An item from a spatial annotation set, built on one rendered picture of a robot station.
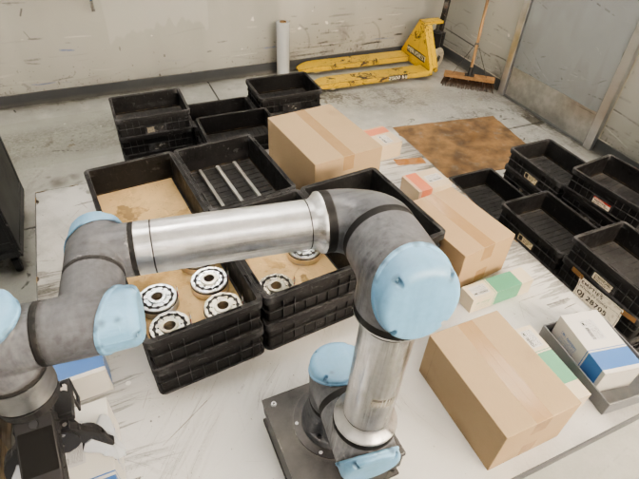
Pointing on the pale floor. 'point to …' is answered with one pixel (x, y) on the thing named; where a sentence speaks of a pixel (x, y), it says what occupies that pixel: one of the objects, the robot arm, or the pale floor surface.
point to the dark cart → (10, 211)
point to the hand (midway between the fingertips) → (74, 477)
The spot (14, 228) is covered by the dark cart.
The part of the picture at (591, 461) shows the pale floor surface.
